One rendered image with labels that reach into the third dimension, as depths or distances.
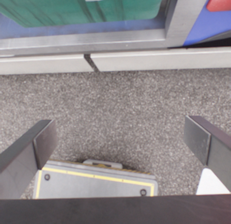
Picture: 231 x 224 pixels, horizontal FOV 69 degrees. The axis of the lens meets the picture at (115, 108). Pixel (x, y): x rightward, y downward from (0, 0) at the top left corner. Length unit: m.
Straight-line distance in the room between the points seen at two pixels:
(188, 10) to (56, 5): 0.36
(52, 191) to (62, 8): 0.95
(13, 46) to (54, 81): 0.66
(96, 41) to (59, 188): 0.81
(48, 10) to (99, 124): 1.00
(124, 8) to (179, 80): 1.02
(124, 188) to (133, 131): 0.44
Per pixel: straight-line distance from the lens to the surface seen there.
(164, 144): 1.28
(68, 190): 1.08
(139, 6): 0.39
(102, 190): 1.02
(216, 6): 0.59
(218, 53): 0.91
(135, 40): 0.70
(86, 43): 0.73
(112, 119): 1.28
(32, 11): 0.43
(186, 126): 0.17
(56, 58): 0.92
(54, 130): 0.16
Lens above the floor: 1.26
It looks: 80 degrees down
